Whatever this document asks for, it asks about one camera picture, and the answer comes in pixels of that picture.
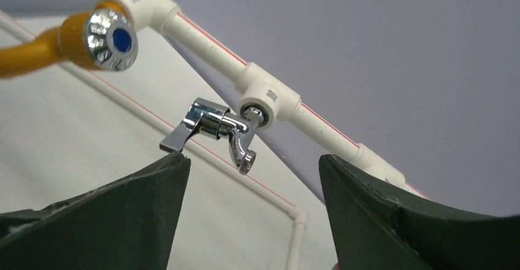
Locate orange faucet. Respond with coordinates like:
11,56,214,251
1,1,139,79

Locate chrome faucet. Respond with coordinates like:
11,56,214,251
159,98,267,176

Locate white pipe frame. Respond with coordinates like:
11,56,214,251
1,0,419,269

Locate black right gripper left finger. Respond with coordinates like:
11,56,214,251
1,153,191,269

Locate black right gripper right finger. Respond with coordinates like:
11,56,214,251
319,154,519,269

